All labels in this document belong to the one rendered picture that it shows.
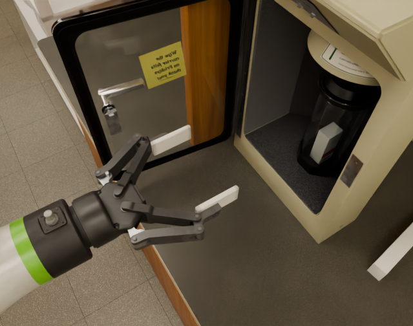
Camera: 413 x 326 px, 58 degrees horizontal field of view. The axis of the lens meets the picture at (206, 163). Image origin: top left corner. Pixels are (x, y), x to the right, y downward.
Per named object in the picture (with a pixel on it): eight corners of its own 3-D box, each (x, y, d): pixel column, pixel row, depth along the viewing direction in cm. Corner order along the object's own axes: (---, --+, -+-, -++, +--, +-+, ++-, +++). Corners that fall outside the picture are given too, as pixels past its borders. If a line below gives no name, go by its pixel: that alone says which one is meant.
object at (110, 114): (123, 133, 71) (117, 112, 66) (111, 137, 70) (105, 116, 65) (119, 126, 72) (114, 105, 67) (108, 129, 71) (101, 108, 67)
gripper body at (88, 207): (85, 239, 47) (152, 204, 50) (62, 189, 51) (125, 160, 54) (99, 261, 53) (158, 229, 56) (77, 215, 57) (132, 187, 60)
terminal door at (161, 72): (231, 138, 91) (245, -25, 58) (109, 182, 84) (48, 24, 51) (230, 136, 91) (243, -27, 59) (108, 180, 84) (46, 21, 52)
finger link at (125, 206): (122, 198, 52) (119, 207, 51) (201, 211, 51) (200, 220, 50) (127, 212, 55) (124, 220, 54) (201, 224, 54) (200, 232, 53)
